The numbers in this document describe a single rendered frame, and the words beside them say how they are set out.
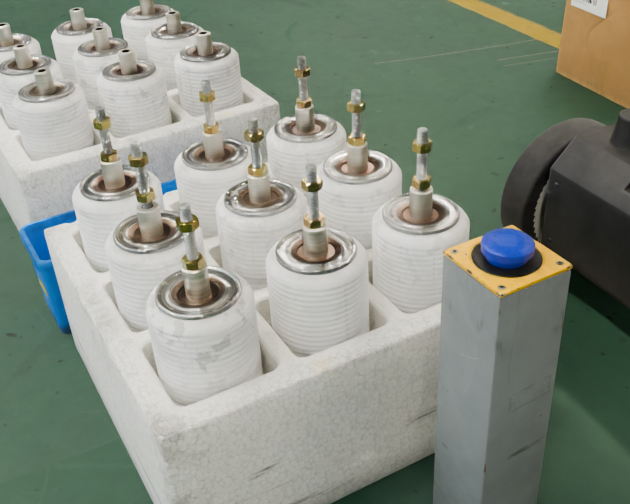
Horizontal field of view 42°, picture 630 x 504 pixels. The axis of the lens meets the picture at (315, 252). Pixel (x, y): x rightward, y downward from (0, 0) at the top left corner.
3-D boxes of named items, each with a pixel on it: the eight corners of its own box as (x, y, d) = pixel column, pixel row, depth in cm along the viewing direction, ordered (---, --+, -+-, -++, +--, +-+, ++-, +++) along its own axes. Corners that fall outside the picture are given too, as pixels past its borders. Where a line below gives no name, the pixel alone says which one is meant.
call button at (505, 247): (509, 242, 66) (511, 220, 65) (543, 266, 63) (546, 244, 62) (469, 258, 64) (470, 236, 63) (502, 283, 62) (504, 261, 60)
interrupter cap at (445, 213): (459, 198, 84) (459, 192, 84) (459, 239, 78) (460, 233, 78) (384, 196, 85) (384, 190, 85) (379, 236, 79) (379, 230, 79)
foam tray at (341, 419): (336, 252, 121) (331, 142, 111) (512, 415, 93) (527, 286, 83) (75, 346, 107) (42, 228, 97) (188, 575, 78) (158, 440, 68)
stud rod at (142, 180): (142, 215, 80) (128, 144, 75) (145, 210, 80) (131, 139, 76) (151, 215, 79) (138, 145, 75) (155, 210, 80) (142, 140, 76)
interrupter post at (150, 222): (167, 238, 81) (162, 208, 79) (143, 244, 80) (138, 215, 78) (161, 226, 83) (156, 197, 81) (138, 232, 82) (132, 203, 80)
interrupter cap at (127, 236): (200, 244, 79) (199, 238, 79) (123, 264, 77) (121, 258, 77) (179, 208, 85) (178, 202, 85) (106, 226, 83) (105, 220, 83)
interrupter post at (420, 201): (433, 211, 82) (434, 182, 80) (432, 223, 80) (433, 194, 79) (408, 210, 83) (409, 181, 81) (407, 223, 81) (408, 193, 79)
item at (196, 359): (271, 402, 86) (255, 259, 76) (268, 474, 78) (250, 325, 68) (179, 406, 87) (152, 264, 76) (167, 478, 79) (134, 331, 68)
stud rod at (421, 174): (428, 199, 80) (430, 128, 76) (421, 203, 80) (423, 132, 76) (420, 196, 81) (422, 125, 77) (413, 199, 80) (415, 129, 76)
